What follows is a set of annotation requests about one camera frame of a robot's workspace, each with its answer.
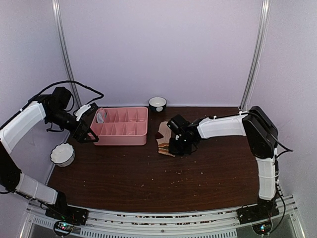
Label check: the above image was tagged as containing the right aluminium frame post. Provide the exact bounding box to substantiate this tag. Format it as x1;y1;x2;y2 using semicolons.
239;0;271;110

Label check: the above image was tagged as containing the pink sock with teal patches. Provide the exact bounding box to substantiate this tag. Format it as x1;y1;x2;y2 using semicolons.
96;108;107;123

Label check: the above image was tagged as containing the beige striped ribbed sock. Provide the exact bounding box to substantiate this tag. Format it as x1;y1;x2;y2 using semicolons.
155;121;175;157

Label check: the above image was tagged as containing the pink divided organizer tray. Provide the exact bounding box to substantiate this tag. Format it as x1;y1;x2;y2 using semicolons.
91;107;148;146

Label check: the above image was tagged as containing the aluminium frame post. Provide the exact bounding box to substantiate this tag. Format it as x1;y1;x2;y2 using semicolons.
51;0;83;110
239;0;271;110

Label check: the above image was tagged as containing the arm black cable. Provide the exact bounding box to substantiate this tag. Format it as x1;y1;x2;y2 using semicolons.
29;79;105;105
247;111;294;234

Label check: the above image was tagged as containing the aluminium front rail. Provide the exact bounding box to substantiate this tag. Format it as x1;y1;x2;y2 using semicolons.
19;194;304;238

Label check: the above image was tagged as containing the round control board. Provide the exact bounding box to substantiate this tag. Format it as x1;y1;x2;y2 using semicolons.
53;221;74;236
252;221;272;236

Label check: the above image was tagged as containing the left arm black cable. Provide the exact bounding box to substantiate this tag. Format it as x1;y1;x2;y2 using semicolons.
29;79;105;105

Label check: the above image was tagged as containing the left round control board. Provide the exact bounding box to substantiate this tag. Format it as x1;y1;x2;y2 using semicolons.
53;221;74;236

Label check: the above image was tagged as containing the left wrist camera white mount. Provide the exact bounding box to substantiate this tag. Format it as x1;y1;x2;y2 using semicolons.
75;103;98;121

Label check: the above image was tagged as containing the right round control board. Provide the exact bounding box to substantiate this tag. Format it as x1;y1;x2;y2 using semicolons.
252;221;272;236

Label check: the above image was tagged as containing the black and white bowl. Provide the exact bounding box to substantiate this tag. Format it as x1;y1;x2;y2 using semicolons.
149;97;167;113

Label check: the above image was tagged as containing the white fluted bowl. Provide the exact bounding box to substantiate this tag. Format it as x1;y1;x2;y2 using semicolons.
50;143;75;168

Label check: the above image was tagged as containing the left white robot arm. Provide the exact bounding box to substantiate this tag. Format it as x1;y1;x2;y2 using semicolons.
0;87;99;220

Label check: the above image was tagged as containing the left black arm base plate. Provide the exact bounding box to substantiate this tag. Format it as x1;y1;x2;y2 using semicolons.
45;205;89;226

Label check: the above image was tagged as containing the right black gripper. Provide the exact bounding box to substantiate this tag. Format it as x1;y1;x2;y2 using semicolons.
168;136;194;156

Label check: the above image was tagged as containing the left aluminium frame post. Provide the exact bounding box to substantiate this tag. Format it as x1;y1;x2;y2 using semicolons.
51;0;83;110

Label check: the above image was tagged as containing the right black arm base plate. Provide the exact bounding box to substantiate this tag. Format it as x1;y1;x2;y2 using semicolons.
236;204;280;224

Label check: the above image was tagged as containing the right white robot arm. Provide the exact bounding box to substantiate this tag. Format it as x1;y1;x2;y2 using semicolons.
167;106;279;219

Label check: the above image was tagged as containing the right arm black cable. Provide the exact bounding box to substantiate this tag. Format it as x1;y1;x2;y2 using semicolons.
247;111;294;234

